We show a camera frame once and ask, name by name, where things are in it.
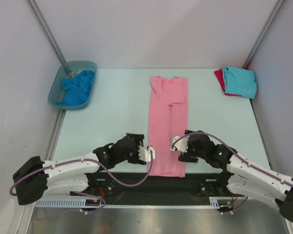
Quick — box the folded light blue t shirt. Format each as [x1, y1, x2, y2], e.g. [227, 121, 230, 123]
[222, 66, 257, 99]

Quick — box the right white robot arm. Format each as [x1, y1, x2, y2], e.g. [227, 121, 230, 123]
[171, 130, 293, 223]

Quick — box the crumpled blue t shirt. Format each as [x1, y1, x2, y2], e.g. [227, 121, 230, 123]
[57, 70, 95, 106]

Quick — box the translucent blue plastic bin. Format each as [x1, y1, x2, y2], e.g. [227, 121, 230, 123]
[48, 60, 98, 110]

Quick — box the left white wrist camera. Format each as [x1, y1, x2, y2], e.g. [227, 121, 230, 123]
[138, 146, 156, 162]

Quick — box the pink t shirt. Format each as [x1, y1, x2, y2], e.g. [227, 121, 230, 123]
[148, 77, 188, 177]

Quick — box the aluminium corner post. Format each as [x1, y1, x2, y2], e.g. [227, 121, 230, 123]
[26, 0, 66, 64]
[242, 0, 288, 69]

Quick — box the slotted cable duct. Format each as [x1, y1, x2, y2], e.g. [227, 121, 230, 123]
[35, 195, 228, 209]

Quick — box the left aluminium corner post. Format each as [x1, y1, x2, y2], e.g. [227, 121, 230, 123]
[26, 0, 66, 64]

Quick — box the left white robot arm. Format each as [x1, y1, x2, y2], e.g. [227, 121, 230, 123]
[10, 133, 146, 205]

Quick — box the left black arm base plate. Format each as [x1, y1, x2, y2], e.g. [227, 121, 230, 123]
[79, 173, 114, 197]

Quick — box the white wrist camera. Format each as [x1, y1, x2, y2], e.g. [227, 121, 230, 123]
[170, 136, 188, 153]
[138, 146, 156, 162]

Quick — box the right aluminium corner post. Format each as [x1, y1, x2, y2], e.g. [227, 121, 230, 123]
[242, 0, 288, 69]

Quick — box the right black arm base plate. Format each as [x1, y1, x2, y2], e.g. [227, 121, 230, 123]
[198, 180, 237, 197]

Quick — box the folded red t shirt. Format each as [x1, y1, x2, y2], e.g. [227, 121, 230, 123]
[214, 69, 240, 97]

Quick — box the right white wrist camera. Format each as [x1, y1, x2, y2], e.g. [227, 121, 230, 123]
[170, 136, 188, 153]

